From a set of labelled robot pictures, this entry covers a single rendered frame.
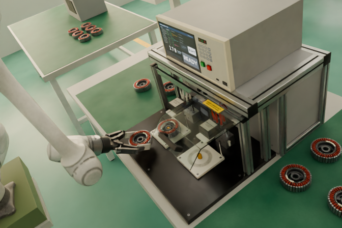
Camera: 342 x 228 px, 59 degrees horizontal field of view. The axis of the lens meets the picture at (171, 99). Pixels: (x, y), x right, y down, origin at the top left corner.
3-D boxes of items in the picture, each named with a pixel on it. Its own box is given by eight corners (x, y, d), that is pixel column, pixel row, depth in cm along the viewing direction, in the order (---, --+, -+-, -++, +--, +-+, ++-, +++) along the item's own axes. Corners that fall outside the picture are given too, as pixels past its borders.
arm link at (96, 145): (84, 131, 129) (97, 130, 133) (81, 150, 132) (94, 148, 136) (91, 142, 122) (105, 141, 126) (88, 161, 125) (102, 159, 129)
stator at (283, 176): (295, 164, 123) (295, 158, 120) (318, 182, 114) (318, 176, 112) (273, 178, 120) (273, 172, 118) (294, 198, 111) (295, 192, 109)
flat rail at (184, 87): (242, 128, 108) (241, 122, 107) (154, 71, 154) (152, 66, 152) (245, 126, 109) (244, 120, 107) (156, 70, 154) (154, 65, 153)
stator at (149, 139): (137, 155, 138) (135, 150, 136) (126, 143, 146) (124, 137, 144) (157, 142, 142) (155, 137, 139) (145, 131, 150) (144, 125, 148)
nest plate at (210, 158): (197, 179, 125) (197, 177, 124) (177, 159, 136) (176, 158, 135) (224, 159, 130) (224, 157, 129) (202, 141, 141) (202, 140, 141)
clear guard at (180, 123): (190, 170, 99) (186, 158, 96) (152, 135, 117) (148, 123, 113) (260, 120, 110) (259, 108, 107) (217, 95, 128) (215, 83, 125)
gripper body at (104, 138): (104, 142, 126) (124, 140, 132) (96, 132, 132) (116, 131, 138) (102, 158, 129) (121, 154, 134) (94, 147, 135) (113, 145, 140)
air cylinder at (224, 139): (226, 149, 134) (225, 140, 131) (215, 140, 140) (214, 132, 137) (234, 143, 136) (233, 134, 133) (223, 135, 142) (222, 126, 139)
